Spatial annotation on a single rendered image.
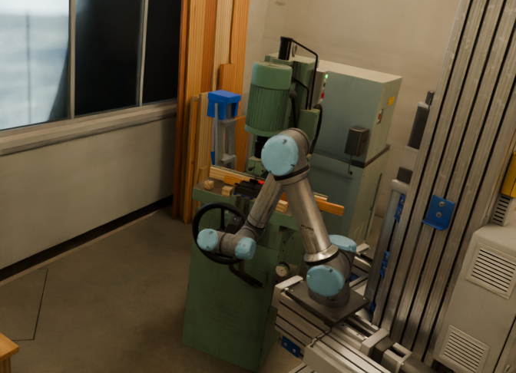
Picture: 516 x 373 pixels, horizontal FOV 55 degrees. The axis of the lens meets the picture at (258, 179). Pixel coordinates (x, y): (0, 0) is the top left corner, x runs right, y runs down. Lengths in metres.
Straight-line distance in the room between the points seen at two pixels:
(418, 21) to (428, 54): 0.27
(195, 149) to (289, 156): 2.37
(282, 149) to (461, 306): 0.74
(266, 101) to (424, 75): 2.43
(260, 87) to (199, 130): 1.60
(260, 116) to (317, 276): 0.88
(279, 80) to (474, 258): 1.08
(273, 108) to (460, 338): 1.17
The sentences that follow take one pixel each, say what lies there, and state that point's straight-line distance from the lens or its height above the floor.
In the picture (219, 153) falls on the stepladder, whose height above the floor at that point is 0.79.
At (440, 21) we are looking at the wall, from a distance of 4.39.
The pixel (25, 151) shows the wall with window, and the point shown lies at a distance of 3.05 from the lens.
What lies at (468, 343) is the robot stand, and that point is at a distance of 1.73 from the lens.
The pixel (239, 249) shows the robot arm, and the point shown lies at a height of 0.98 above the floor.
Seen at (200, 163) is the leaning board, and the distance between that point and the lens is 3.81.
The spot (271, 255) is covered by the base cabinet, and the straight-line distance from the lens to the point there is 2.29.
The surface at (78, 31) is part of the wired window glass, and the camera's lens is 3.23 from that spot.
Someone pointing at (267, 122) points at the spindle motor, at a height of 1.27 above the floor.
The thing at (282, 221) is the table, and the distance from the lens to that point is 2.21.
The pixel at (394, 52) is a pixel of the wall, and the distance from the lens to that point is 4.46.
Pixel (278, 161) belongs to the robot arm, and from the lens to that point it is 1.48.
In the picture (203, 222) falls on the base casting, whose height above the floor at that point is 0.74.
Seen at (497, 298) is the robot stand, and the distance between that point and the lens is 1.64.
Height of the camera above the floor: 1.80
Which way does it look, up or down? 21 degrees down
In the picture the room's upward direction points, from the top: 9 degrees clockwise
